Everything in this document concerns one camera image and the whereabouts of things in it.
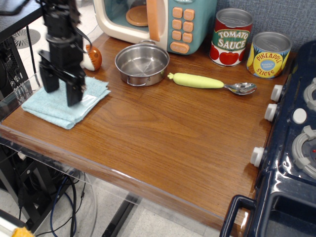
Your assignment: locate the spoon with green carrot handle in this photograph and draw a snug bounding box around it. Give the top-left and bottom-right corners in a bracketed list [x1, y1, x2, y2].
[167, 73, 257, 95]

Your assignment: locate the white stove knob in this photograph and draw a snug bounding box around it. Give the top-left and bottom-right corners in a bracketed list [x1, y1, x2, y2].
[271, 84, 283, 102]
[264, 104, 277, 122]
[250, 147, 265, 167]

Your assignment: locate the white stove knob bottom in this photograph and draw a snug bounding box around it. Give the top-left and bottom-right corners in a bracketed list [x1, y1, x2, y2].
[250, 147, 265, 167]

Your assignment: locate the black table leg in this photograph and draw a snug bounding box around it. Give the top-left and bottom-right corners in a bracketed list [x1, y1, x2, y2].
[101, 200, 135, 237]

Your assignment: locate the dark blue toy stove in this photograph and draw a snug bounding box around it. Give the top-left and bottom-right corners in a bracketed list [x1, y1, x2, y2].
[220, 41, 316, 237]

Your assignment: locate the blue cable under table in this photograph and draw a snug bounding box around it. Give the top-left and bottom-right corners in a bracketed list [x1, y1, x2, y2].
[50, 175, 78, 237]

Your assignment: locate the black side desk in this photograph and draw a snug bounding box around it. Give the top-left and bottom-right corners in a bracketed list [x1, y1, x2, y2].
[0, 0, 42, 42]

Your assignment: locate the black cable under table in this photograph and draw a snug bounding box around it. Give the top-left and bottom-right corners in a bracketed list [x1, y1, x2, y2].
[34, 172, 87, 237]

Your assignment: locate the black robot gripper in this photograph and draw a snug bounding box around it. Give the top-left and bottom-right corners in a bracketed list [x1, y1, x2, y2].
[39, 9, 86, 107]

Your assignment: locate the pineapple slices toy can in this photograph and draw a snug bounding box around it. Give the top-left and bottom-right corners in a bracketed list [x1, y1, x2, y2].
[246, 32, 292, 79]

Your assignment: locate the small steel pot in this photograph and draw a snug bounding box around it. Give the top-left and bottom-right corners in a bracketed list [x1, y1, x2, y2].
[115, 40, 170, 87]

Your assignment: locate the toy microwave teal and cream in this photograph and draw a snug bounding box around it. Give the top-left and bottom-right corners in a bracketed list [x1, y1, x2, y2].
[93, 0, 217, 55]

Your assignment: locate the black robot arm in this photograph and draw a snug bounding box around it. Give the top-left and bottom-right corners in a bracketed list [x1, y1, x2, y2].
[39, 0, 86, 107]

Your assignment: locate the clear acrylic table guard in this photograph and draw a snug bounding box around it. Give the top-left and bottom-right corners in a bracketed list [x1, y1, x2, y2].
[0, 32, 250, 233]

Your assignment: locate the white stove knob middle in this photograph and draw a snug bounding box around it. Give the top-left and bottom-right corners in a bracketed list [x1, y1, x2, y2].
[264, 104, 277, 122]

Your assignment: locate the light blue towel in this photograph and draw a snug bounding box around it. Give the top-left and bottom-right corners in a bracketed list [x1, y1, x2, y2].
[22, 77, 111, 130]

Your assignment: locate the white stove knob top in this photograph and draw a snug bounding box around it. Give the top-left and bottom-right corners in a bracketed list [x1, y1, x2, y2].
[271, 84, 283, 102]

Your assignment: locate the tomato sauce toy can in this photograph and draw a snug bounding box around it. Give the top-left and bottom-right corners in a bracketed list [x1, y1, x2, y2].
[209, 8, 253, 66]

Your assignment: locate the plush toy mushroom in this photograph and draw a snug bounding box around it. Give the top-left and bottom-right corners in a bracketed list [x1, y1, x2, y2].
[80, 44, 102, 71]

